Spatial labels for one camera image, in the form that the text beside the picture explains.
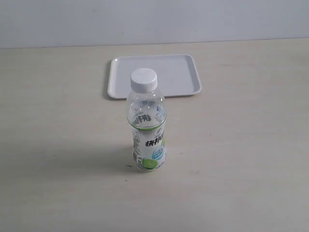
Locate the clear plastic drink bottle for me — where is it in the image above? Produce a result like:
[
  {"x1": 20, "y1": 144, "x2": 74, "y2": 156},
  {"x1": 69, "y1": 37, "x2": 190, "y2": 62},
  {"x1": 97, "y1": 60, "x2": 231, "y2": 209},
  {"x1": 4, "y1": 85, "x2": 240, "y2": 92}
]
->
[{"x1": 126, "y1": 90, "x2": 167, "y2": 172}]

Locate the white bottle cap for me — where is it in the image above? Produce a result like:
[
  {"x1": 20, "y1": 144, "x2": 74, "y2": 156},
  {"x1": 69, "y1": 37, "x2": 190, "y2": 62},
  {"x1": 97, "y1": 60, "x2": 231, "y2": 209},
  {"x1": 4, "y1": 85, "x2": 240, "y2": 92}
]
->
[{"x1": 130, "y1": 68, "x2": 158, "y2": 93}]

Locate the white plastic tray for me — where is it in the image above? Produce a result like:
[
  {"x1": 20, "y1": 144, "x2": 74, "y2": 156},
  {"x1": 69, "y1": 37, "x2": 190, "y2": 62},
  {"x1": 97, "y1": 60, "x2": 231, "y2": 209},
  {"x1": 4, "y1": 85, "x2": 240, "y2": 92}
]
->
[{"x1": 107, "y1": 54, "x2": 202, "y2": 99}]

